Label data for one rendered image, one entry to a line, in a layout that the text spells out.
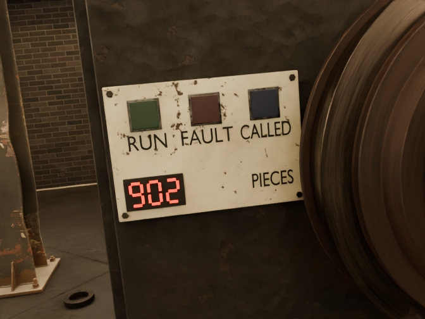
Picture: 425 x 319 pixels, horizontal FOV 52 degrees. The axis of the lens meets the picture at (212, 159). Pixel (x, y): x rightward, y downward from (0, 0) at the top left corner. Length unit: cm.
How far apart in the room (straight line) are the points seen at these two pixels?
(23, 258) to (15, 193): 45
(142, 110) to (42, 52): 621
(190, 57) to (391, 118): 27
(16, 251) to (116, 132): 276
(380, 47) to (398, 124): 8
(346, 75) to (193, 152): 22
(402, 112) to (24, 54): 650
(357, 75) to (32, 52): 643
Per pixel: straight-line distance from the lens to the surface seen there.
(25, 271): 335
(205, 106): 58
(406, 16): 53
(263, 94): 59
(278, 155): 61
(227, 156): 60
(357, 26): 57
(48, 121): 675
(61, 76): 669
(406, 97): 49
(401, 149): 48
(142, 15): 61
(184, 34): 61
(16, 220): 324
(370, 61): 50
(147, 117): 58
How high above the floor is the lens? 122
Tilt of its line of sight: 9 degrees down
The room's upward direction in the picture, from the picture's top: 5 degrees counter-clockwise
